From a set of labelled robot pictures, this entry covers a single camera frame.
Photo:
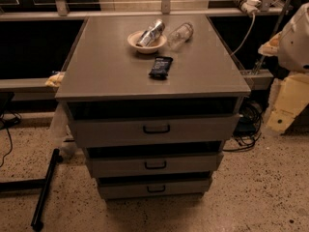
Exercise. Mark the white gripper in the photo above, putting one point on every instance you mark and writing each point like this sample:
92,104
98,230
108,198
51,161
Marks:
295,47

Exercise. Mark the grey drawer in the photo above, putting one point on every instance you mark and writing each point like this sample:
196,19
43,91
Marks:
133,190
104,133
125,167

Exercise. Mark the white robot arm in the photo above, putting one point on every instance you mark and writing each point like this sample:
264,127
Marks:
291,44

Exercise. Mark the grey drawer cabinet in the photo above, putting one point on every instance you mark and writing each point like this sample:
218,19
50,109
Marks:
108,80

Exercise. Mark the grey bottom drawer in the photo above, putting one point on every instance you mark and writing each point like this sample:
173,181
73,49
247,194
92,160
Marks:
133,190

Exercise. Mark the grey top drawer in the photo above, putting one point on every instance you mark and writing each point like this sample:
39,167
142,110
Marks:
104,133

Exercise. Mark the white power strip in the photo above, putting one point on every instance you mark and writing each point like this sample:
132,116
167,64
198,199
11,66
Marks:
249,7

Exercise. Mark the clear plastic bottle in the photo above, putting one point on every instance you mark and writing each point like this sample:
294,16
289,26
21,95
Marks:
180,35

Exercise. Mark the dark blue snack packet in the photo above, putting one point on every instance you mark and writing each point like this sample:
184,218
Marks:
161,67

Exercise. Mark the beige ceramic bowl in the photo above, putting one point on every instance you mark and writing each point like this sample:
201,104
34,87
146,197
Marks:
153,47

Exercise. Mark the clear plastic bag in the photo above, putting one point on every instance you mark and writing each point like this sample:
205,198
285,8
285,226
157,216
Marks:
60,134

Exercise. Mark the yellow crumpled cloth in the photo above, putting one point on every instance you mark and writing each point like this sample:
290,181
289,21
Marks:
55,80

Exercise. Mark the black metal stand leg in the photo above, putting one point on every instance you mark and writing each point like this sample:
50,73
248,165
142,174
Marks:
42,184

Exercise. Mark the metal frame rail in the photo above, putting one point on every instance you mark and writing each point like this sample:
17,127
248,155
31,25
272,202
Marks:
21,10

